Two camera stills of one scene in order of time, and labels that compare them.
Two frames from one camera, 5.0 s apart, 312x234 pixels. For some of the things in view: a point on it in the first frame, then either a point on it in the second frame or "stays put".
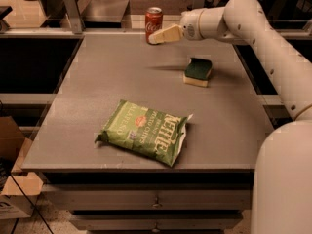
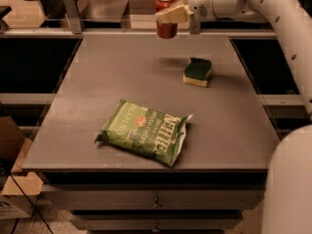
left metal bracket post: [72, 10] stays put
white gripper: [189, 25] -> [200, 0]
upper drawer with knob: [149, 196] stays put
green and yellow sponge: [198, 71] stays put
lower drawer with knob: [155, 219] stays put
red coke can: [154, 20] -> [163, 1]
